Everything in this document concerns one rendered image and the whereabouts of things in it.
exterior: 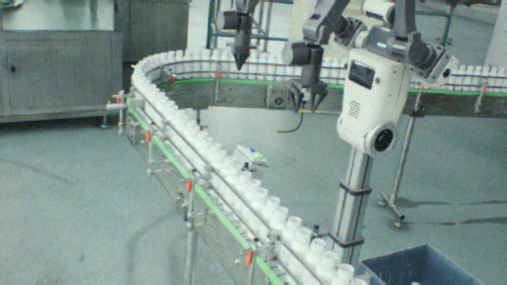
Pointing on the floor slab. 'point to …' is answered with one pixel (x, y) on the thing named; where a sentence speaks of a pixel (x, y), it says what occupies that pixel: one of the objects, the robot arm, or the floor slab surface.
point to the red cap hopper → (253, 28)
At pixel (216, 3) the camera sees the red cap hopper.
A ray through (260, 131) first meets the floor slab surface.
